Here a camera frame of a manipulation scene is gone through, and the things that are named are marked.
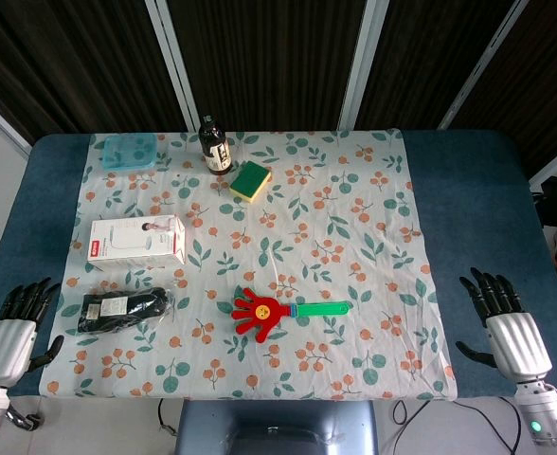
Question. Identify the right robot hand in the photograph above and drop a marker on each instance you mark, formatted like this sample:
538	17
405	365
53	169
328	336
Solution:
513	332

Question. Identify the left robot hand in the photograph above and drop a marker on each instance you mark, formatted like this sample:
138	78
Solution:
8	339

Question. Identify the red hand clapper toy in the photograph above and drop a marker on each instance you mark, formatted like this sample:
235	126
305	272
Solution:
278	313

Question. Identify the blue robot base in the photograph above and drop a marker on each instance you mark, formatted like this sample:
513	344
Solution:
276	429

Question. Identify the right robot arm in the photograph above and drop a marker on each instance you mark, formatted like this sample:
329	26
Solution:
544	414

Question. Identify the blue table cover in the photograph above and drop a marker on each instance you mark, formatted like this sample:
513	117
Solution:
477	237

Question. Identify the black packaged item in plastic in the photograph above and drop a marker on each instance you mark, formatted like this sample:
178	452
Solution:
122	308

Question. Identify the white product box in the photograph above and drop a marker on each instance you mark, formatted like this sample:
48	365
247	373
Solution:
136	239

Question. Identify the blue plastic container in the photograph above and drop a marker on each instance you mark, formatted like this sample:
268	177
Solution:
129	151

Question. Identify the floral tablecloth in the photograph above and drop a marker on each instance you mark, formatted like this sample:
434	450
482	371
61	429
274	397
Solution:
259	265

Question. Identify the dark glass bottle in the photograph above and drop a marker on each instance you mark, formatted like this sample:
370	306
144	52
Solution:
215	149

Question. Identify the green yellow sponge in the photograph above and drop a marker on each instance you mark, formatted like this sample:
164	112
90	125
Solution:
250	181

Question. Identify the dark folding screen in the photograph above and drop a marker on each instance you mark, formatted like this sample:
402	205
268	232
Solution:
278	61

